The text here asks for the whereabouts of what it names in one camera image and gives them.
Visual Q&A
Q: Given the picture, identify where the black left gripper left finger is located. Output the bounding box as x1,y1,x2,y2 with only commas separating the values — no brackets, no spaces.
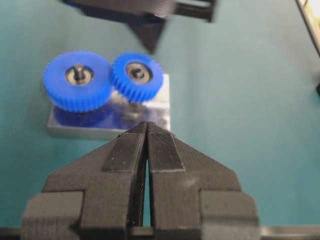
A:
21,122,147,240

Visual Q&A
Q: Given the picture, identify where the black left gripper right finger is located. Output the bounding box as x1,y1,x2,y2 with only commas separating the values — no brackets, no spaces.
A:
147,122,260,240

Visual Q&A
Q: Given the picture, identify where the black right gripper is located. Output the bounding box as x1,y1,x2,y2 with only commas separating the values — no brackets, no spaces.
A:
62,0,217,54

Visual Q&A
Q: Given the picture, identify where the large blue gear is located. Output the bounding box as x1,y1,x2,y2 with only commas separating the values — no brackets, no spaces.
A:
43,50,113,113

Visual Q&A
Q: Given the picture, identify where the small blue gear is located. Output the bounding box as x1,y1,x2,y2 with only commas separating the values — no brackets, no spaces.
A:
109,52,164,103

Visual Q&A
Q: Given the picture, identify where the steel shaft under large gear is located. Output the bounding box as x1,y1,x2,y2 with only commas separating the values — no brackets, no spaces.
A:
73,64,85,82

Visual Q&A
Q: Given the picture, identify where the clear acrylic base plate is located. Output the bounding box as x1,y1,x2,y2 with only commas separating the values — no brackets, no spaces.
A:
47,73,171,140

